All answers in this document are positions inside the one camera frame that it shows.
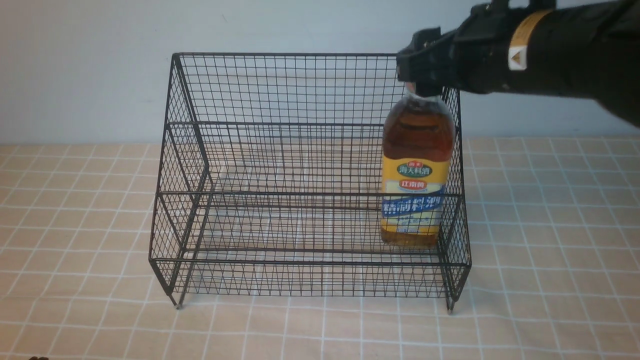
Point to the amber seasoning bottle yellow label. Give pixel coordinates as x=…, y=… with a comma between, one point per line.
x=418, y=141

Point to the orange grid tablecloth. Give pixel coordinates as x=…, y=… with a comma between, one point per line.
x=554, y=234

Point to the black wire mesh shelf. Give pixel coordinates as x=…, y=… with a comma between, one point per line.
x=269, y=182

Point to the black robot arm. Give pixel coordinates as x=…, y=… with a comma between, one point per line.
x=588, y=52

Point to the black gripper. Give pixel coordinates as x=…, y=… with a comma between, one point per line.
x=472, y=58

